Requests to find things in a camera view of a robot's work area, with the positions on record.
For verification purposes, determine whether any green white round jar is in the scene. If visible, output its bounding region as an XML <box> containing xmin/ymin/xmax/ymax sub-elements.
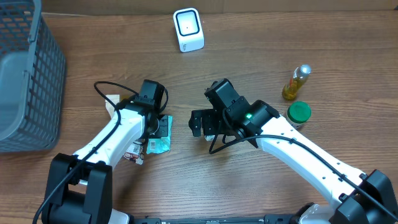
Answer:
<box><xmin>286</xmin><ymin>101</ymin><xmax>312</xmax><ymax>128</ymax></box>

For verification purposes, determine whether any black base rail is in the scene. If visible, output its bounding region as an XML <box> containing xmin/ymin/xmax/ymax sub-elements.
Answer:
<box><xmin>131</xmin><ymin>214</ymin><xmax>296</xmax><ymax>224</ymax></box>

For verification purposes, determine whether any brown Pantree snack pouch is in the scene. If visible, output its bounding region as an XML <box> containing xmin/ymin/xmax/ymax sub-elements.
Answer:
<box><xmin>105</xmin><ymin>95</ymin><xmax>144</xmax><ymax>165</ymax></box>

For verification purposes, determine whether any teal white carton pack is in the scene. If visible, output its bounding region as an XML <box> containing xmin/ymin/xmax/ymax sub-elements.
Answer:
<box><xmin>205</xmin><ymin>135</ymin><xmax>215</xmax><ymax>141</ymax></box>

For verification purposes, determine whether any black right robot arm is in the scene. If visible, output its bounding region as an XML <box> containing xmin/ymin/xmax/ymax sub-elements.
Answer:
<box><xmin>188</xmin><ymin>79</ymin><xmax>397</xmax><ymax>224</ymax></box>

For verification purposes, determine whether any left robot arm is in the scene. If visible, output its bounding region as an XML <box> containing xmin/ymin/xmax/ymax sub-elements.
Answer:
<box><xmin>33</xmin><ymin>80</ymin><xmax>169</xmax><ymax>223</ymax></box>

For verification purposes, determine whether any teal white packet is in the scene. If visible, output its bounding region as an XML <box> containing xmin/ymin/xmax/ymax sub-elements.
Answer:
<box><xmin>146</xmin><ymin>114</ymin><xmax>173</xmax><ymax>154</ymax></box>

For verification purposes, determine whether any grey plastic mesh basket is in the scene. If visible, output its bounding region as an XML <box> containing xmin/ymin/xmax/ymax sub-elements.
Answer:
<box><xmin>1</xmin><ymin>0</ymin><xmax>67</xmax><ymax>153</ymax></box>

